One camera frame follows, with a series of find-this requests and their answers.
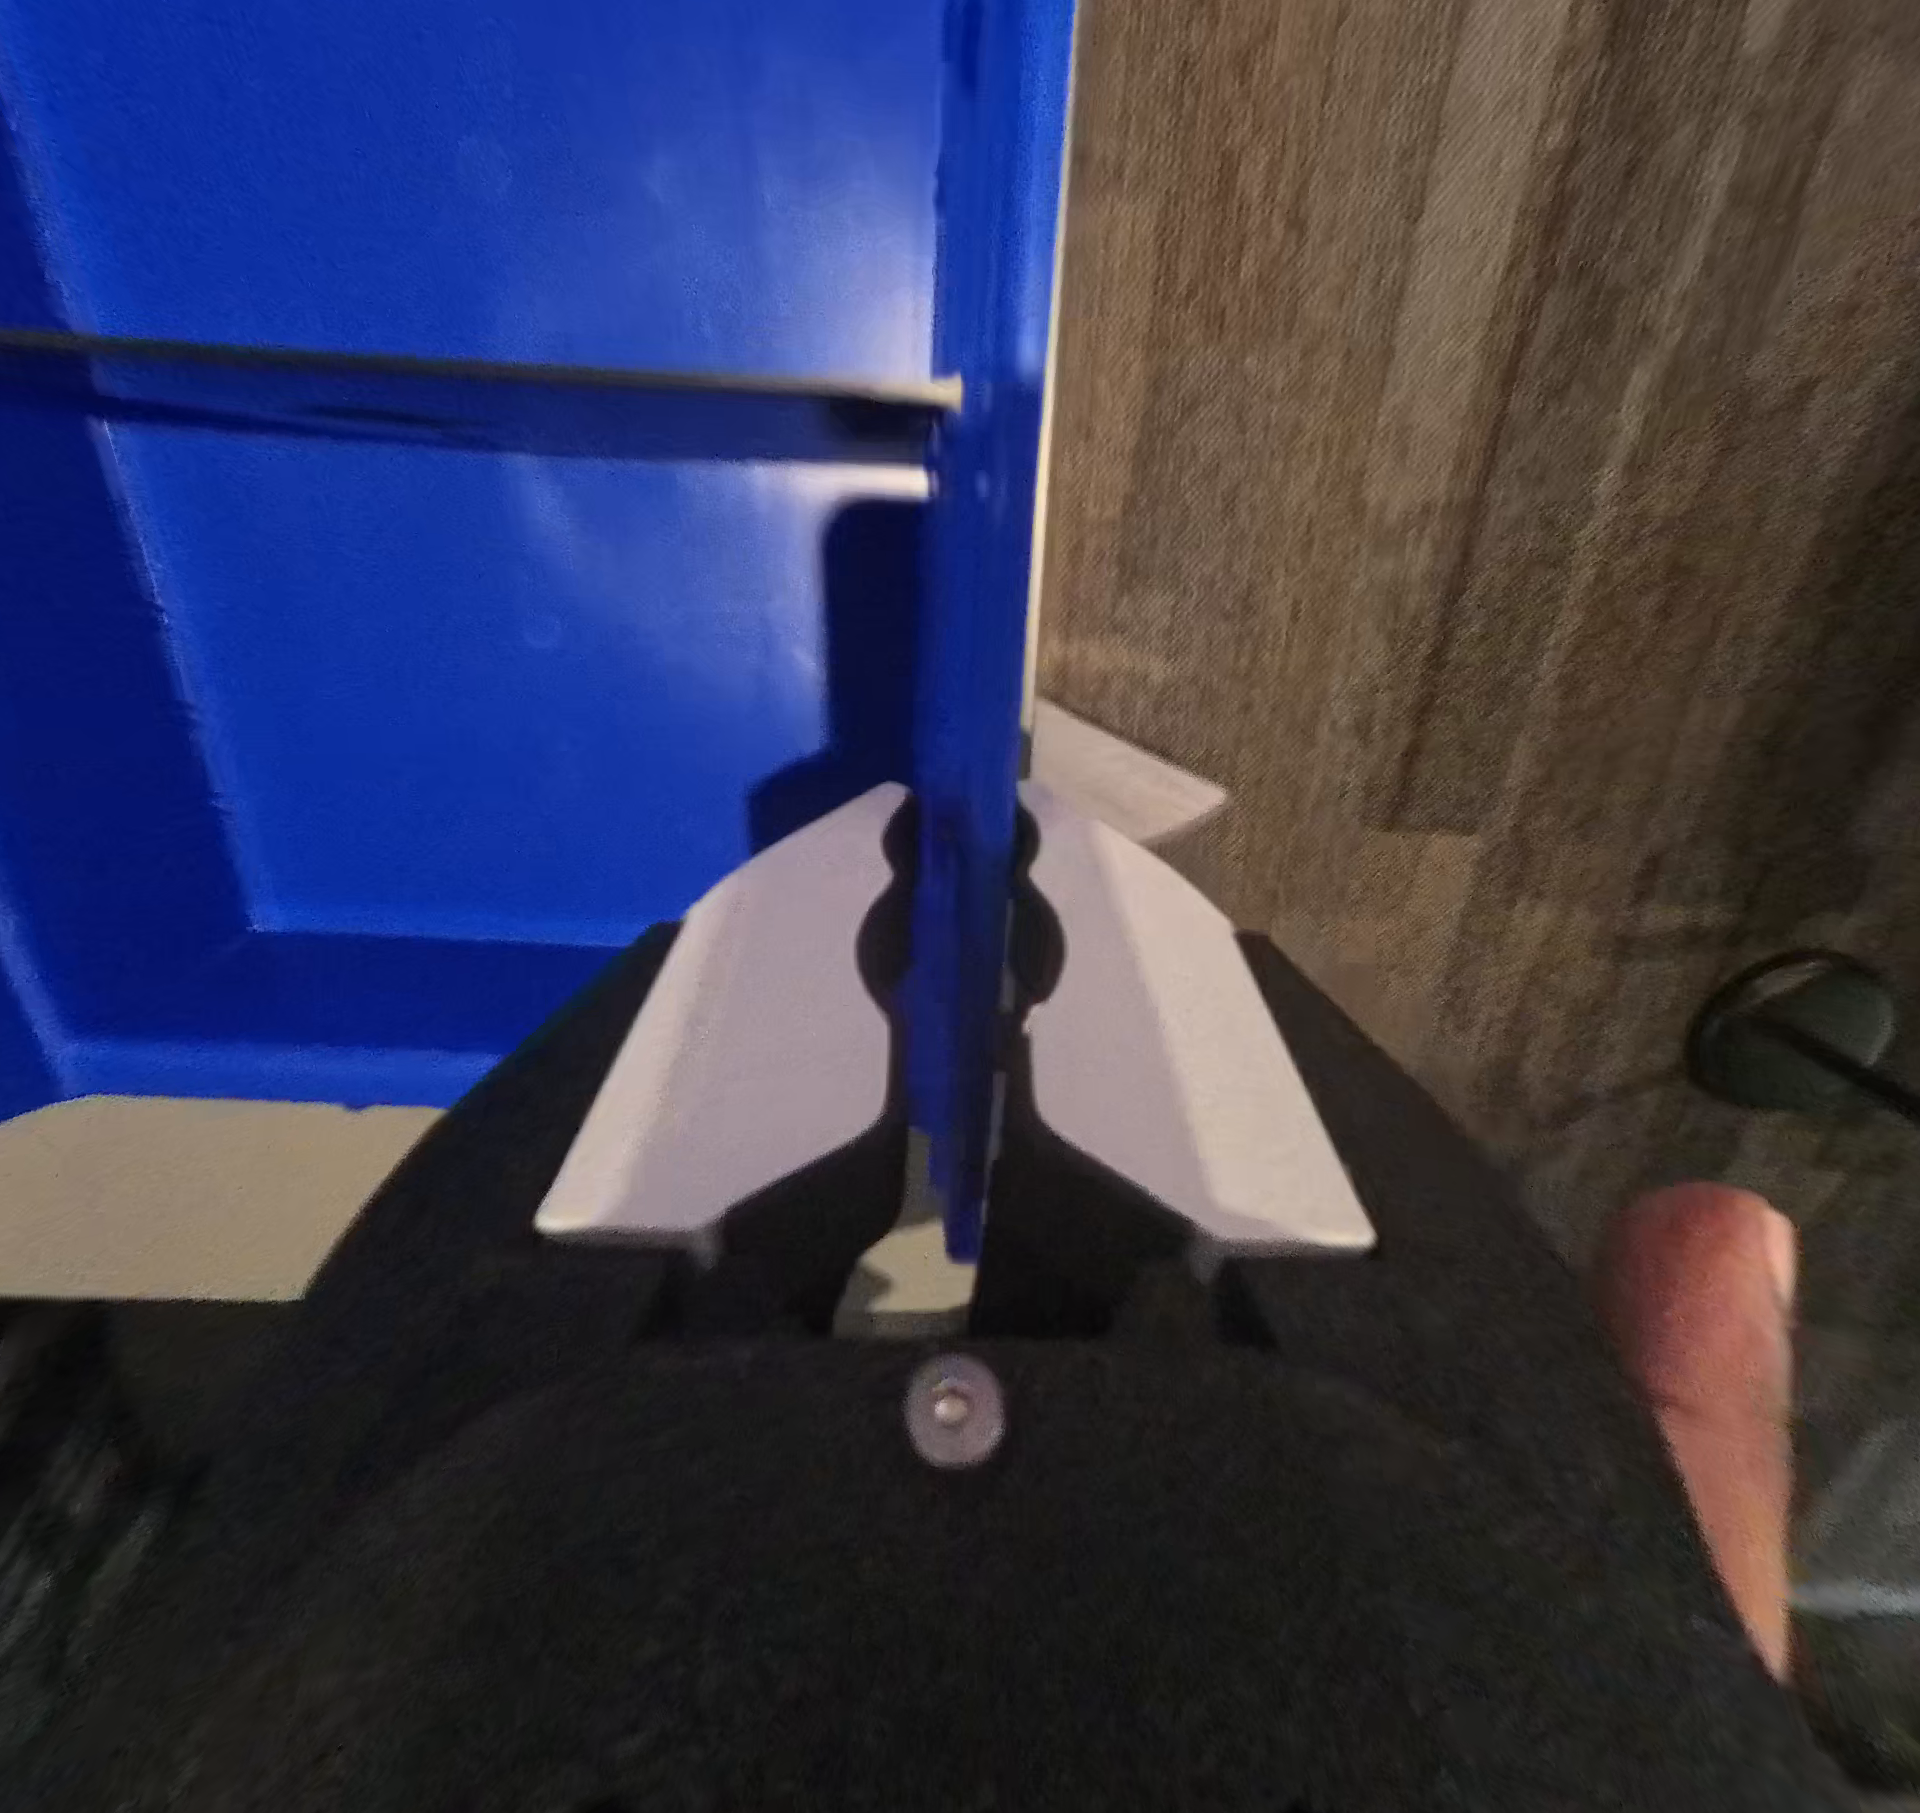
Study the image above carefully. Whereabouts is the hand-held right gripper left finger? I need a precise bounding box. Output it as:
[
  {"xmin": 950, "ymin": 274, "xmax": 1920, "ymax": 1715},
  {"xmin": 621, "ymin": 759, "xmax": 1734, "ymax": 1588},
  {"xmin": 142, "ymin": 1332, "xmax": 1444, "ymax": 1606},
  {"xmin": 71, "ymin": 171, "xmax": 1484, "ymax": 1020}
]
[{"xmin": 532, "ymin": 782, "xmax": 919, "ymax": 1264}]

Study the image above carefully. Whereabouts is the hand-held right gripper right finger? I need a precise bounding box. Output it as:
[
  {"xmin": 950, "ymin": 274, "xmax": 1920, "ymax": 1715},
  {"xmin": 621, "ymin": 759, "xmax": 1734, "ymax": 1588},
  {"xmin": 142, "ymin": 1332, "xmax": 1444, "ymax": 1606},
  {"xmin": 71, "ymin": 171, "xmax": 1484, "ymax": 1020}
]
[{"xmin": 991, "ymin": 782, "xmax": 1379, "ymax": 1264}]

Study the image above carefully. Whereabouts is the blue plastic bin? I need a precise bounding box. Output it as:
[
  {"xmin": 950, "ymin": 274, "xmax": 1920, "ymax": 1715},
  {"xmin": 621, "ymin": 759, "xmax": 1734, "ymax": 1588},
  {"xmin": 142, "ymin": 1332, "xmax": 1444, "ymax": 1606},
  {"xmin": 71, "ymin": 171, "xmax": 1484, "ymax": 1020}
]
[{"xmin": 0, "ymin": 0, "xmax": 1087, "ymax": 1264}]

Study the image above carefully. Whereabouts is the black round floor base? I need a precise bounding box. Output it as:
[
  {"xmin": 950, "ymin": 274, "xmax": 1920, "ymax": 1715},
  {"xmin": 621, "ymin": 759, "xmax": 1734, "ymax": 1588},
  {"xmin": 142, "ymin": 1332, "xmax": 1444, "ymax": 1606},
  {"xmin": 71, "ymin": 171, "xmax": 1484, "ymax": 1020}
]
[{"xmin": 1684, "ymin": 947, "xmax": 1920, "ymax": 1127}]

